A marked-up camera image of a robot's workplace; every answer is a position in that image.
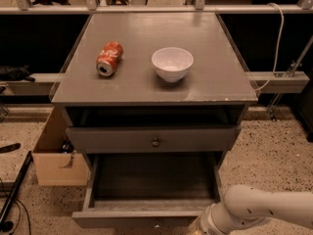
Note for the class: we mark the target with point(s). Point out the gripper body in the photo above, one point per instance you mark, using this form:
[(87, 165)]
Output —
[(206, 223)]

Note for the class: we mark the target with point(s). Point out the grey bottom drawer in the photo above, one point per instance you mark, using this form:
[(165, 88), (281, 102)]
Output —
[(149, 190)]

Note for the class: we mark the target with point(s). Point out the grey drawer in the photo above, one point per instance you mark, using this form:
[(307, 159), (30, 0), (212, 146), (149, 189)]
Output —
[(149, 190), (99, 140)]

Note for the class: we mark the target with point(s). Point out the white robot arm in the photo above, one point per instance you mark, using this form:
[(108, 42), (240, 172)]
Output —
[(244, 207)]

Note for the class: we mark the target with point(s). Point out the round drawer knob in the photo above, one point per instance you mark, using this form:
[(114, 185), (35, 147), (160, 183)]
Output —
[(155, 142)]

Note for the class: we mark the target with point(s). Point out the grey middle drawer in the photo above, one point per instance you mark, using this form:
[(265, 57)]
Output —
[(99, 140)]

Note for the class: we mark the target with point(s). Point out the grey wooden drawer cabinet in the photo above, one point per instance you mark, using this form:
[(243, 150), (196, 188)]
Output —
[(215, 91)]

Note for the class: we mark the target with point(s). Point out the cardboard box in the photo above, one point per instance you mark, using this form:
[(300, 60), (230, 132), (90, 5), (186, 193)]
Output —
[(53, 165)]

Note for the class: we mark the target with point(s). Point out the white bowl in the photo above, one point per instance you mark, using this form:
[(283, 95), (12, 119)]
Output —
[(172, 63)]

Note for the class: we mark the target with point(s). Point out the black pole on floor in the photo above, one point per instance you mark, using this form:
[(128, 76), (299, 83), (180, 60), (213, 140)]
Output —
[(4, 224)]

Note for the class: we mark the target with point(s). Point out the crushed orange soda can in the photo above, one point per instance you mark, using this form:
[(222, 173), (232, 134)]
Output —
[(109, 58)]

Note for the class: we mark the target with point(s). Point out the black bag on ledge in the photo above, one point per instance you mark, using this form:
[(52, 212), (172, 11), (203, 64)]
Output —
[(10, 73)]

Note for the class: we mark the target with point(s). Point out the metal railing frame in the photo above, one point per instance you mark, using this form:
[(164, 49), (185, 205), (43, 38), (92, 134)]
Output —
[(93, 6)]

